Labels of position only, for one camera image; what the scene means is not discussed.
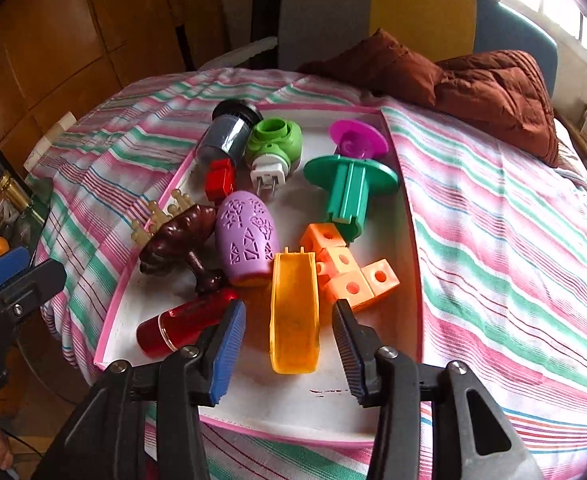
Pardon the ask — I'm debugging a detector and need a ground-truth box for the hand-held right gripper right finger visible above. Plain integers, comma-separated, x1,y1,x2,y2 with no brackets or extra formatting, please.
332,299,544,480

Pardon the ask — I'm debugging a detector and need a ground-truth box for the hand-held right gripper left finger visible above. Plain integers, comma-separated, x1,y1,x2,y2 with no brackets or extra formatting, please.
34,300,247,480

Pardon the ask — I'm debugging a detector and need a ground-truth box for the red capsule case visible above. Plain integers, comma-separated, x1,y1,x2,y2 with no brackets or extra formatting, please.
136,287,239,359

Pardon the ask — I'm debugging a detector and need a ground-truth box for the yellow toy slide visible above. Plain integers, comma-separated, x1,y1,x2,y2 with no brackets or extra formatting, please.
270,246,321,375

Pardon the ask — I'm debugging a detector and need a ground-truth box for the pink shallow box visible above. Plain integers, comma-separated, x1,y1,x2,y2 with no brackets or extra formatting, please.
95,102,424,448

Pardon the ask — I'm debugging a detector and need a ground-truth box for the orange cube block toy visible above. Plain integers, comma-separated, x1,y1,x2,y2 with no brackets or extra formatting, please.
299,222,401,311

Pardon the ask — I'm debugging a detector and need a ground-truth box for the purple egg-shaped case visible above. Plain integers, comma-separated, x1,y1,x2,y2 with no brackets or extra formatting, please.
215,189,281,288

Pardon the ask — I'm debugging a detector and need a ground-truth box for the brown comb with yellow teeth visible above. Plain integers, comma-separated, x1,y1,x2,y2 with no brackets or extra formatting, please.
131,189,227,296

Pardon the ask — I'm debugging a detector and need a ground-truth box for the green plastic spool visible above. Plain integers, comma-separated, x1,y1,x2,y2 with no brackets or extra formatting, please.
302,154,401,243

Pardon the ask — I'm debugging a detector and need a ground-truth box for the small red block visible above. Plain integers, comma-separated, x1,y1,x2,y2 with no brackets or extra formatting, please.
204,157,237,206

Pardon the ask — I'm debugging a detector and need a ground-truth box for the magenta plastic spool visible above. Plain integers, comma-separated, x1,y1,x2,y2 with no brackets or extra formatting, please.
329,119,390,160

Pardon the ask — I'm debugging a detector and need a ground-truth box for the green plug-in device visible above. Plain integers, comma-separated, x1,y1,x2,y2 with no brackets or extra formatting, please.
245,117,303,198

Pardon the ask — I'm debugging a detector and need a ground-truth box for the black grey cylindrical jar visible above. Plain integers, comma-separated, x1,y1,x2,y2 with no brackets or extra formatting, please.
195,99,264,168

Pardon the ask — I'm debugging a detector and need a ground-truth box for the round glass side table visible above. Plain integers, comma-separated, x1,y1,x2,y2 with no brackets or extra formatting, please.
0,175,54,271

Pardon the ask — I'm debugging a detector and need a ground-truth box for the white mattress corner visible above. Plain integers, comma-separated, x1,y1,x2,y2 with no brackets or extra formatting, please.
24,112,77,171

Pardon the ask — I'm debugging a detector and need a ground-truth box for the wooden wardrobe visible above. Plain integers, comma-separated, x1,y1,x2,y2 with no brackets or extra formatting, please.
0,0,254,201

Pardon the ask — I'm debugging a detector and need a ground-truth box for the brown pillow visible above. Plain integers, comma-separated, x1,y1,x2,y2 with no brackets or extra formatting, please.
297,28,447,107

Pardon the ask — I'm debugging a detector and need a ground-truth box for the brown duvet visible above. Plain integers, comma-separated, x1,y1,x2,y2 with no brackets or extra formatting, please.
433,50,560,168

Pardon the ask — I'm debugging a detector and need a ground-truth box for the beige pillow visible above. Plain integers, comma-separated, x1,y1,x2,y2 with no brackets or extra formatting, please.
553,117,587,176

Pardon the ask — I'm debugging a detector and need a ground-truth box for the window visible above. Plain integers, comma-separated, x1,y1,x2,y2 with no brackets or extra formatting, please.
498,0,587,71

